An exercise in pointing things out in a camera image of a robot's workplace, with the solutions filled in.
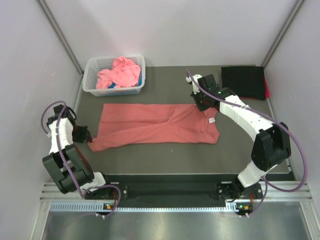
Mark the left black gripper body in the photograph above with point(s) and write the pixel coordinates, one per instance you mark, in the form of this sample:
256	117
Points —
81	142

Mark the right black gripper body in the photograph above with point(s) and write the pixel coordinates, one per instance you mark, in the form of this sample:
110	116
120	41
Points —
200	98

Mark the salmon pink t shirt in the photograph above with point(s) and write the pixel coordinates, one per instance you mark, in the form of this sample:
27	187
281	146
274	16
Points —
123	124

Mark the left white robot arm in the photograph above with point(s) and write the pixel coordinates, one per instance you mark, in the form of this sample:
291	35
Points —
65	164

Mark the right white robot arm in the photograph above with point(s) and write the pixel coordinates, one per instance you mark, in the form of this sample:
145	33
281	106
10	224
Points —
271	143

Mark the folded black t shirt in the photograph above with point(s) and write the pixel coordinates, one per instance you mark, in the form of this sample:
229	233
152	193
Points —
245	81

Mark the folded red t shirt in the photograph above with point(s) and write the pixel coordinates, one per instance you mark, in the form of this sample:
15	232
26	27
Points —
267	92

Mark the white plastic basket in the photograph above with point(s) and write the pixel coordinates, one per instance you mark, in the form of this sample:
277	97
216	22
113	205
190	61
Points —
96	64

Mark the pink t shirt in basket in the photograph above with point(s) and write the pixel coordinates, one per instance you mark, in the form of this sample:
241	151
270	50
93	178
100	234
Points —
118	63

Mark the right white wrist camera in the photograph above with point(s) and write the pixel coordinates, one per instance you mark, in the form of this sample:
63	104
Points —
194	82

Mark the slotted grey cable duct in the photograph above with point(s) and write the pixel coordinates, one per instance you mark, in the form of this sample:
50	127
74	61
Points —
102	207

